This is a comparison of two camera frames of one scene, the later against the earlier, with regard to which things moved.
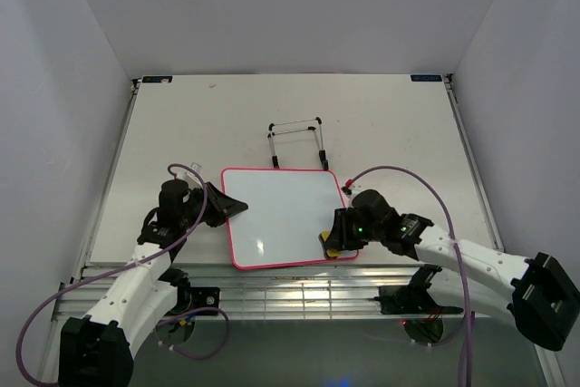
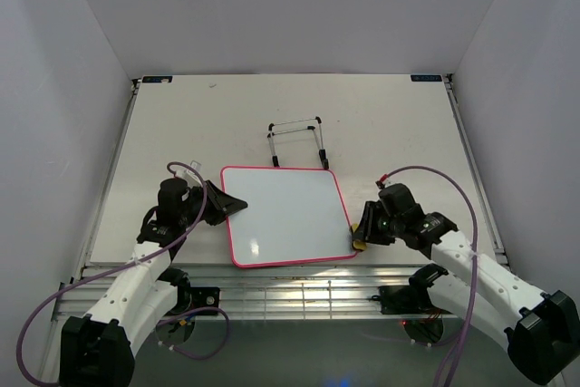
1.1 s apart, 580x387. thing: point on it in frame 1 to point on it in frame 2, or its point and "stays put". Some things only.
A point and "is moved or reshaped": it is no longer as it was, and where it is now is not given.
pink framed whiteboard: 288,210 stays put
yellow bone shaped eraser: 331,253 is moved or reshaped
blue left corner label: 157,79 stays put
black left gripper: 214,205 stays put
